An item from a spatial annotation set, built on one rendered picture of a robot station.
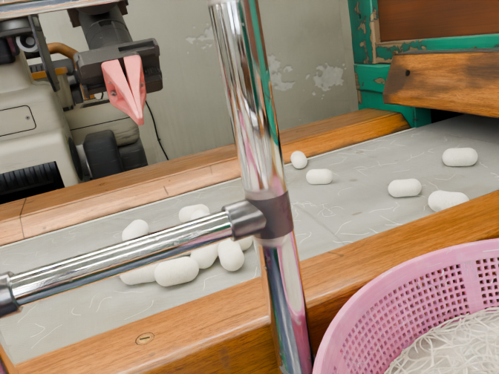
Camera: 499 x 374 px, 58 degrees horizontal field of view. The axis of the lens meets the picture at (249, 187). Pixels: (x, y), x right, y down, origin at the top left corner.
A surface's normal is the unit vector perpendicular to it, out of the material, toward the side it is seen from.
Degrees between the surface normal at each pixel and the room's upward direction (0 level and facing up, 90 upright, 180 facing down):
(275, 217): 90
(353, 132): 45
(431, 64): 67
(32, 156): 98
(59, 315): 0
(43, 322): 0
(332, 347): 75
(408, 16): 90
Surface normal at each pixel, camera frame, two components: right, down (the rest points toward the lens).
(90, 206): 0.13, -0.48
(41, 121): 0.30, 0.40
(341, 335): 0.79, -0.23
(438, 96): -0.92, -0.11
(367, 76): -0.92, 0.27
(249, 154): -0.40, 0.36
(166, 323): -0.18, -0.93
